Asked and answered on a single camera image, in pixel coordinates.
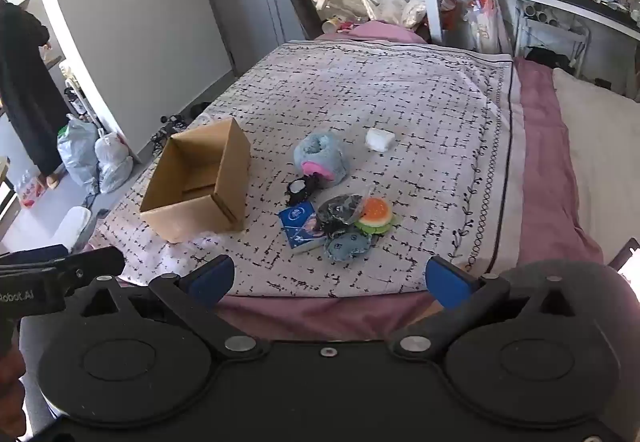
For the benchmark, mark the clear bag of dark cloth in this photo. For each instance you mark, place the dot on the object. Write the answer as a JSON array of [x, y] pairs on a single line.
[[340, 214]]

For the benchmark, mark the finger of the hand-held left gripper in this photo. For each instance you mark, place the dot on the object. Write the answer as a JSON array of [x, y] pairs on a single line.
[[95, 262]]

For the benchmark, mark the white tissue pack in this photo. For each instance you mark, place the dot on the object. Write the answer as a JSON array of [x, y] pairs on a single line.
[[380, 139]]

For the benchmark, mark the white plastic bag red print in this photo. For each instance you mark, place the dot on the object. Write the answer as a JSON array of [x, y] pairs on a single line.
[[111, 147]]

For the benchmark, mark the brown cardboard box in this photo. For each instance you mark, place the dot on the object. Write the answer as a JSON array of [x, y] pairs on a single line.
[[230, 171]]

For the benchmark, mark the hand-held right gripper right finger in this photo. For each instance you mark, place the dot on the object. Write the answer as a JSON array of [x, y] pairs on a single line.
[[447, 279]]

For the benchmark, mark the pink bed sheet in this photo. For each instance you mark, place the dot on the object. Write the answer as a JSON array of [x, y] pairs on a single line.
[[545, 171]]

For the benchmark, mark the pile of clear plastic bags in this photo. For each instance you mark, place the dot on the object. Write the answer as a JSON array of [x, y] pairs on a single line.
[[390, 4]]

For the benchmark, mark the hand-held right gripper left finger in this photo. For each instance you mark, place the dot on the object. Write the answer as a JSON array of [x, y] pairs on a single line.
[[212, 279]]

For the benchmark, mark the blue tissue packet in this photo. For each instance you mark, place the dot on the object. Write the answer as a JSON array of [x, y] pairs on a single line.
[[300, 227]]

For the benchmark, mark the grey plush slipper pink trim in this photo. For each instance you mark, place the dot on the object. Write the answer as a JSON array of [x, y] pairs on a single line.
[[325, 154]]

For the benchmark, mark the small black fabric item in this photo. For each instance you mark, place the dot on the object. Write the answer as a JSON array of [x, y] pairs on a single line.
[[298, 191]]

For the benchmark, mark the burger plush toy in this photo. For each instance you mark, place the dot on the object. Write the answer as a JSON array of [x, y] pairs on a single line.
[[376, 214]]

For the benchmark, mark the beige duvet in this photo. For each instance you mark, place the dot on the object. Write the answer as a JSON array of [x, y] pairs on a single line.
[[595, 146]]

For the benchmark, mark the clear plastic bottle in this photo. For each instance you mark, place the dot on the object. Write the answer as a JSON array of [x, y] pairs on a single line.
[[335, 4]]

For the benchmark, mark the paper cup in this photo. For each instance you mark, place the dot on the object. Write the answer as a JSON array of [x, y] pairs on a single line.
[[331, 25]]

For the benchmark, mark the plastic bags under desk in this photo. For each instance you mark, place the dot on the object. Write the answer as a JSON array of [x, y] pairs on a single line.
[[487, 24]]

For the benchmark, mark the red white packet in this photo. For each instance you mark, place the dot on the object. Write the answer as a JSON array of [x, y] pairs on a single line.
[[31, 196]]

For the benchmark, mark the grey plastic bag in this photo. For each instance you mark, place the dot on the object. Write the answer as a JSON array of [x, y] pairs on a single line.
[[77, 151]]

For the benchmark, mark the pair of grey sneakers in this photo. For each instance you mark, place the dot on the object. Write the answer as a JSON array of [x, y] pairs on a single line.
[[167, 131]]

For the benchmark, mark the blue grey plush toy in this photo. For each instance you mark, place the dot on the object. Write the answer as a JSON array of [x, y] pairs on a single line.
[[347, 248]]

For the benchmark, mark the black patterned pale blanket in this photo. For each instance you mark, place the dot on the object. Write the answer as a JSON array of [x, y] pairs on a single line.
[[400, 86]]

